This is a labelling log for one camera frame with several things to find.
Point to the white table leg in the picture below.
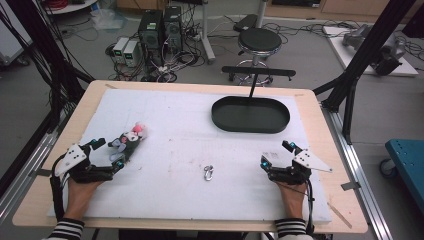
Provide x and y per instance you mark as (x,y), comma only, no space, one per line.
(207,33)

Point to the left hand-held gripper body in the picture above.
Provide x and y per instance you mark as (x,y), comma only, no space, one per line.
(85,168)

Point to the grey robot part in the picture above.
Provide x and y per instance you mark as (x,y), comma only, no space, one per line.
(388,53)

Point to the blue cart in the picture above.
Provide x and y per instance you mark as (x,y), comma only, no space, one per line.
(408,166)

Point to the black round stool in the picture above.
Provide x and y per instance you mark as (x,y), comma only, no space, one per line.
(260,40)

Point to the person's right hand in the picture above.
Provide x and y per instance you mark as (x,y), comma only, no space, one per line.
(293,200)

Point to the grey power supply unit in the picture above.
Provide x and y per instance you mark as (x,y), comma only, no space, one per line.
(120,48)
(131,53)

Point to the black metal frame strut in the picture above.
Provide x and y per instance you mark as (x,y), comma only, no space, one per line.
(366,50)

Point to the white foam mat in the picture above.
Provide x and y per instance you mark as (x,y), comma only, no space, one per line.
(183,140)

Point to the aluminium rail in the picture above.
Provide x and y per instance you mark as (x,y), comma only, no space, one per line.
(360,173)

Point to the clear plastic bag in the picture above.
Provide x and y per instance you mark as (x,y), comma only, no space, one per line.
(108,19)

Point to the grey tape piece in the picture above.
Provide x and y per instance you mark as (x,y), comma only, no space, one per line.
(350,186)
(41,172)

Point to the small metal shackle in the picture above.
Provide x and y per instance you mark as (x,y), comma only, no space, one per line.
(208,173)

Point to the slim black computer tower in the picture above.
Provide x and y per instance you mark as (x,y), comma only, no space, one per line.
(172,26)

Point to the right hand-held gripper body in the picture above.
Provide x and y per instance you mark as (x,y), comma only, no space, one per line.
(293,174)

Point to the thin wooden stick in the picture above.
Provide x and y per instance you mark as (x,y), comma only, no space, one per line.
(339,215)

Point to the white platform board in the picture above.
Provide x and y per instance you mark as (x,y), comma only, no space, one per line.
(343,50)

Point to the large black computer tower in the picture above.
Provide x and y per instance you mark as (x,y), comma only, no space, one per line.
(150,33)

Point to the black flat case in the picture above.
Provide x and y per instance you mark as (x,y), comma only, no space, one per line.
(245,22)

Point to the black oval tray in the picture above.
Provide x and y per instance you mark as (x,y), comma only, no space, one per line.
(250,116)

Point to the person's left hand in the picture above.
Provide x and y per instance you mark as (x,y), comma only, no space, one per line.
(81,196)

